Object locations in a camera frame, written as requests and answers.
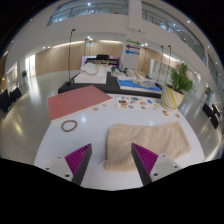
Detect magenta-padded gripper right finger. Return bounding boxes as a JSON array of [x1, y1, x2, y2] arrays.
[[130, 142, 183, 187]]

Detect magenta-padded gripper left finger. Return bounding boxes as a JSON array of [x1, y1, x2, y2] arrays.
[[44, 143, 93, 186]]

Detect beige knitted towel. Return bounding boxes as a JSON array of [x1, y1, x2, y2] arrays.
[[105, 121, 192, 173]]

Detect colourful printed sheet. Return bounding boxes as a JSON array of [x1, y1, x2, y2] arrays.
[[115, 94, 148, 111]]

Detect plant in striped pot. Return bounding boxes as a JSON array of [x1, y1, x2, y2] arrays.
[[160, 62, 196, 112]]

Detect black low display platform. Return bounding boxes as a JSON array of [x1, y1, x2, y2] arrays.
[[57, 71, 163, 99]]

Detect model on blue base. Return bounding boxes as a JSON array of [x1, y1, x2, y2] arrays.
[[117, 68, 163, 93]]

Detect group of black chairs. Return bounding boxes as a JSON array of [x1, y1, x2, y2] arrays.
[[201, 102, 222, 129], [0, 87, 23, 114]]

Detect white architectural model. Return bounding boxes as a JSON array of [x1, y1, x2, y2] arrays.
[[73, 63, 108, 85]]

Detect thin black lamp pole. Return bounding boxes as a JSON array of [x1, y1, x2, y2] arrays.
[[159, 44, 165, 84], [166, 44, 172, 84]]

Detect black floor lamp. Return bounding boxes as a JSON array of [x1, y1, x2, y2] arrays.
[[64, 28, 77, 86]]

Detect purple display screen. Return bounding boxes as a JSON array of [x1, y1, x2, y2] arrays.
[[81, 55, 121, 69]]

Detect black piano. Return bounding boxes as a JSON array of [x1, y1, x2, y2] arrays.
[[84, 54, 119, 69]]

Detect sign with coloured arrows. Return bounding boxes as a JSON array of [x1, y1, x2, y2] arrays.
[[124, 38, 142, 57]]

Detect wooden ring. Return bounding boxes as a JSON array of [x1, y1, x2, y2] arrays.
[[60, 119, 79, 133]]

